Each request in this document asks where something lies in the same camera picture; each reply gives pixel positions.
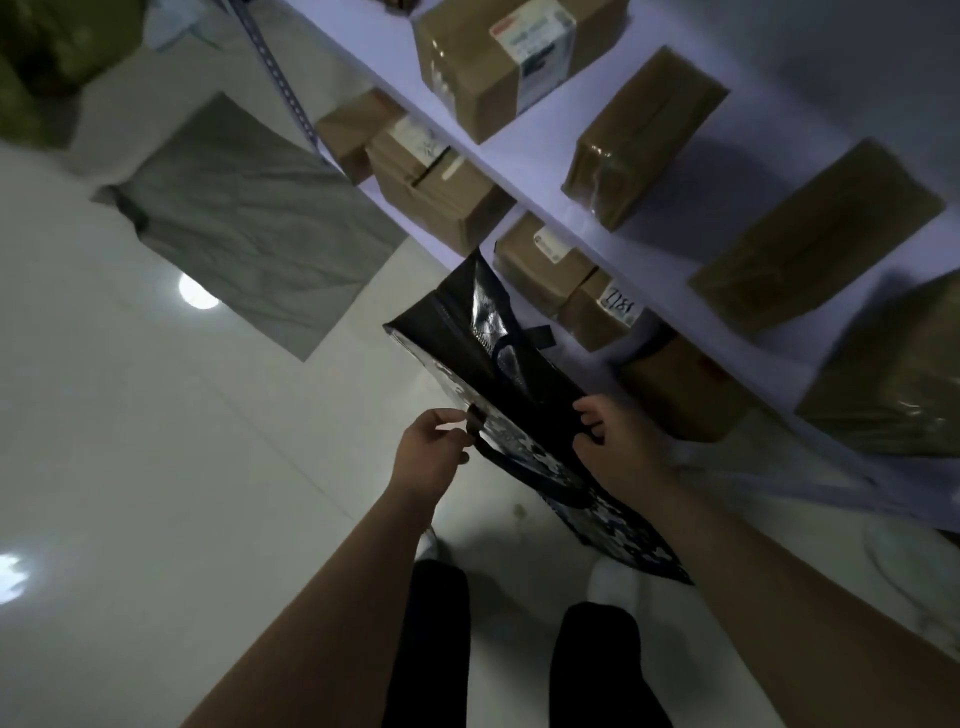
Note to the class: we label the grey plastic mailing bag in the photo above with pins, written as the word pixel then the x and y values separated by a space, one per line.
pixel 255 225

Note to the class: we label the person's left thumb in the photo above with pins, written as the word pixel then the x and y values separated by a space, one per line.
pixel 457 452

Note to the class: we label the perforated metal shelf post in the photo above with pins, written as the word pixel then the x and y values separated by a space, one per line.
pixel 274 64

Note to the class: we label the white metal shelf rack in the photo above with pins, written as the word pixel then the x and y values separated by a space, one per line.
pixel 540 154

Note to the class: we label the person's white shoe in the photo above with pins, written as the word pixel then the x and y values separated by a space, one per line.
pixel 616 583
pixel 429 546

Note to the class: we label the person's right thumb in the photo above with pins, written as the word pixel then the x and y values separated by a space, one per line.
pixel 588 444

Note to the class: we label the person's right white shoe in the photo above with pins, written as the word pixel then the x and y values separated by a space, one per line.
pixel 616 583

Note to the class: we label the person's left white shoe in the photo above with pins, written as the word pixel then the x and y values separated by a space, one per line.
pixel 429 546

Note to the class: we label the dark plain cardboard box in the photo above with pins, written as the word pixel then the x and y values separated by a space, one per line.
pixel 686 390

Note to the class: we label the green woven sack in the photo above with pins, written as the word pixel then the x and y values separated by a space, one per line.
pixel 52 52

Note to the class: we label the person's left forearm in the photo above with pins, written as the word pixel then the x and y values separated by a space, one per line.
pixel 330 622

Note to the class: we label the cardboard box with handwritten label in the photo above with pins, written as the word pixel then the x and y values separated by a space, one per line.
pixel 600 315

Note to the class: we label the person's right hand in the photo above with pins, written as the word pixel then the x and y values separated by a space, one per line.
pixel 626 457

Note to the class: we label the black patterned tote bag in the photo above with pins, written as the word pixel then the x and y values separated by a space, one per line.
pixel 525 390

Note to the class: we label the person's right forearm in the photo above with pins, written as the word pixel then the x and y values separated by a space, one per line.
pixel 795 607

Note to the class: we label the large glossy taped cardboard box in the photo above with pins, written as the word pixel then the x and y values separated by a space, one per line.
pixel 892 375

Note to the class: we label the narrow taped cardboard box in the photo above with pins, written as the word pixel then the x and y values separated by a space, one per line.
pixel 637 139

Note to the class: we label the cardboard box with open flap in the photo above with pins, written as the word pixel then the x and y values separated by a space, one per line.
pixel 435 191

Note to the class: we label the small plain cardboard box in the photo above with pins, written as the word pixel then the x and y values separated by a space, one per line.
pixel 352 135

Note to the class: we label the person's black trouser leg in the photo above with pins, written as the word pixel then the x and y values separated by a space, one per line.
pixel 600 667
pixel 431 645

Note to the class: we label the person's right black trouser leg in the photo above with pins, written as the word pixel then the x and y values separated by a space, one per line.
pixel 600 667

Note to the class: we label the person's left black trouser leg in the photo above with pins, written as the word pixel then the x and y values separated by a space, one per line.
pixel 431 645

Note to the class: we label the long plain cardboard box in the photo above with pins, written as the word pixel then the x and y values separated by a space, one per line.
pixel 814 240

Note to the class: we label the cardboard box with small sticker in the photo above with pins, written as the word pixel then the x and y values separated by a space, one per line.
pixel 536 266

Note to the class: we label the person's left hand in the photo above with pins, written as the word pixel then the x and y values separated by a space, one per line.
pixel 420 465

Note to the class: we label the cardboard box with large white label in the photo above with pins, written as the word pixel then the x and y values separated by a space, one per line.
pixel 480 67

